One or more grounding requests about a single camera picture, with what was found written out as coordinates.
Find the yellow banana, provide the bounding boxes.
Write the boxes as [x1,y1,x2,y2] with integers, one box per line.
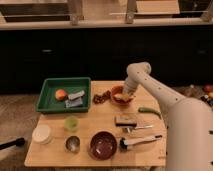
[114,94,133,101]

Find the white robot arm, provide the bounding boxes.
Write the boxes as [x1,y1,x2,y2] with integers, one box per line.
[124,62,213,171]

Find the orange bowl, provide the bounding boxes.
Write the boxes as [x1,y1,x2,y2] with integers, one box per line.
[110,85,134,106]

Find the green chili pepper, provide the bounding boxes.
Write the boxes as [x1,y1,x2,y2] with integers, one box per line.
[138,107,162,119]

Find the brown black sponge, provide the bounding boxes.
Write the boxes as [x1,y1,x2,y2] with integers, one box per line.
[115,115,137,127]

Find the silver fork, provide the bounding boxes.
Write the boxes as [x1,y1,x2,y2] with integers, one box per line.
[124,125,153,133]

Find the wooden table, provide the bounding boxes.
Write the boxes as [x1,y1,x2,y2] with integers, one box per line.
[25,87,167,168]

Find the grey sponge block upper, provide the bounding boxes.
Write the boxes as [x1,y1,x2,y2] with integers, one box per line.
[68,90,85,100]

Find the grey sponge block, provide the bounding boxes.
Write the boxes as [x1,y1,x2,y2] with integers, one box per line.
[68,90,85,100]
[65,98,83,108]

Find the grey sponge block lower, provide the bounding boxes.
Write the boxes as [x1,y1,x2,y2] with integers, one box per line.
[65,98,83,108]

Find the white black dish brush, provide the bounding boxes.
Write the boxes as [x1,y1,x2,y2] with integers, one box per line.
[119,135,162,150]

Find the dark maroon bowl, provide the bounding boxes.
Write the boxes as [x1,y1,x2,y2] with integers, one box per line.
[89,131,117,160]

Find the black cabinet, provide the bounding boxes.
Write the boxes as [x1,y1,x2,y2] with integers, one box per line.
[0,26,213,94]

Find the green plastic cup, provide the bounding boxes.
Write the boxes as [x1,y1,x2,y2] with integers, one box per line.
[64,116,78,132]

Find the orange peach fruit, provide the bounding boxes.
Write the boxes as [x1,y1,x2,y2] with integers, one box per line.
[55,89,67,101]

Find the small metal cup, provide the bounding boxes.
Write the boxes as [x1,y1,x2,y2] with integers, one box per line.
[65,136,80,153]

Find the green plastic tray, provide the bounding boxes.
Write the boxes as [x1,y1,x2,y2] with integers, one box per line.
[36,77,91,114]

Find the black handle object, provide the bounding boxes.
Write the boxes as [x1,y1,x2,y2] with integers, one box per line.
[0,138,25,150]

